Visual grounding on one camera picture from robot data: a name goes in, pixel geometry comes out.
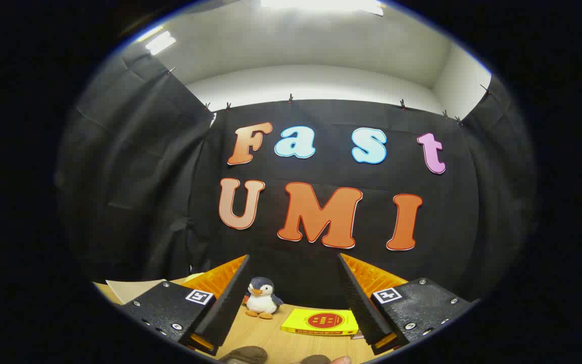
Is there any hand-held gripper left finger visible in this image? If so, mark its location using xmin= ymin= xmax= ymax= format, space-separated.
xmin=119 ymin=254 xmax=250 ymax=356

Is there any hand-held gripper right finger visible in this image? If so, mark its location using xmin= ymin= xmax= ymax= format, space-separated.
xmin=338 ymin=252 xmax=480 ymax=356

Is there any penguin plush toy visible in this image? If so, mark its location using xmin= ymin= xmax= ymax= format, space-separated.
xmin=243 ymin=277 xmax=284 ymax=320

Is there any row of black cloth clips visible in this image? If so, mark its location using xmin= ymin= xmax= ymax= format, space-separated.
xmin=167 ymin=67 xmax=494 ymax=124

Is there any cream fabric storage box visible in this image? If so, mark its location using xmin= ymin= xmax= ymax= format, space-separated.
xmin=107 ymin=279 xmax=168 ymax=305

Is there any yellow book red label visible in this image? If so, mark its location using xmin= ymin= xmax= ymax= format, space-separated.
xmin=281 ymin=308 xmax=359 ymax=337

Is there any ceiling light panel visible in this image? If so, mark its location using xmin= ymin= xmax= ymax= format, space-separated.
xmin=144 ymin=30 xmax=177 ymax=56
xmin=261 ymin=0 xmax=385 ymax=16

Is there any black backdrop cloth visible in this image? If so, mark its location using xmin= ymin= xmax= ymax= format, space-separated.
xmin=55 ymin=53 xmax=539 ymax=310

